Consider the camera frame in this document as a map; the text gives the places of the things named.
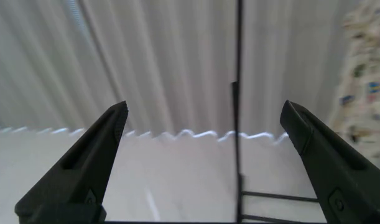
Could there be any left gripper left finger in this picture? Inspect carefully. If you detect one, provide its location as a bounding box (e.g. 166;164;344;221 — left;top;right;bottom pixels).
14;100;130;223

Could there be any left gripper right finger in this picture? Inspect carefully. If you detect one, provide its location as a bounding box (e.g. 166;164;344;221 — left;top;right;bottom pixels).
279;100;380;223

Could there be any cream printed garment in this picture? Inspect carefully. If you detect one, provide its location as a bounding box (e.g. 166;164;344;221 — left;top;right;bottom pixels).
329;0;380;159

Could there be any black clothes rack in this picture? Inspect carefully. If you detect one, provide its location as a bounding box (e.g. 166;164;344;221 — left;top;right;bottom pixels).
230;0;326;223

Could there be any white curtain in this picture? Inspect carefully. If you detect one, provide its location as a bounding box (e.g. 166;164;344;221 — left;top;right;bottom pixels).
0;0;364;139

